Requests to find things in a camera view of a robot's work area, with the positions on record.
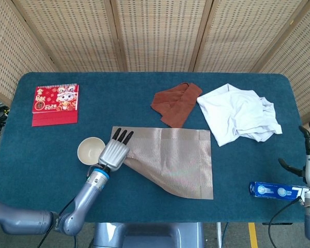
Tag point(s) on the red desk calendar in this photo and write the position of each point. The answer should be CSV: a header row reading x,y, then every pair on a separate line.
x,y
54,103

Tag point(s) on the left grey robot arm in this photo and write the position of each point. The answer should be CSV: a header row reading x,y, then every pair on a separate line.
x,y
85,199

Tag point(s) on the grey robot torso base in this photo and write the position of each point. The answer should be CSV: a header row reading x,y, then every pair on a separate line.
x,y
149,236

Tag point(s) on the white crumpled shirt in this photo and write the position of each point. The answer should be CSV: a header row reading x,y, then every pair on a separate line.
x,y
230,113

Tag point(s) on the teal table cover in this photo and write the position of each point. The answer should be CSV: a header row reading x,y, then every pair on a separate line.
x,y
118,108

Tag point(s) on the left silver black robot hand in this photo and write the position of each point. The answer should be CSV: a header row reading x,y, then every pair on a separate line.
x,y
113,156

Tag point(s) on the blue toothpaste box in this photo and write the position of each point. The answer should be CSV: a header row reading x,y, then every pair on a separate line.
x,y
271,191

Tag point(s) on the beige woven placemat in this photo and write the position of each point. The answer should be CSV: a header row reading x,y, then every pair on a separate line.
x,y
175,160

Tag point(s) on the cream plastic bowl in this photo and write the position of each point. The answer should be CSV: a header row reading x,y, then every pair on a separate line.
x,y
89,151

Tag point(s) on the rust brown cloth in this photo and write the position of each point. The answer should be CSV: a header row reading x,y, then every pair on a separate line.
x,y
178,103

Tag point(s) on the woven wooden folding screen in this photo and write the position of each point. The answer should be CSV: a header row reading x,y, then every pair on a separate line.
x,y
160,33

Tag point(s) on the white table leg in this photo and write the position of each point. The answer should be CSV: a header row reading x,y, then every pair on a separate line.
x,y
219,235

